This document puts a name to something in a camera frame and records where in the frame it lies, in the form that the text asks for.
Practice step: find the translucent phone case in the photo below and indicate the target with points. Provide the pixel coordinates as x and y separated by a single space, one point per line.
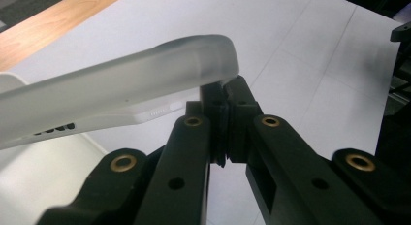
129 73

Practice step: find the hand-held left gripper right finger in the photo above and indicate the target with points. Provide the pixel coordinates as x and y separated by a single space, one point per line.
240 128

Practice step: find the smartphone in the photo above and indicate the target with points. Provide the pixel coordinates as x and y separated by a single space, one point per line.
106 120

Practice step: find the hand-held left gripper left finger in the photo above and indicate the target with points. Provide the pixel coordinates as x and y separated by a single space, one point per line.
217 128

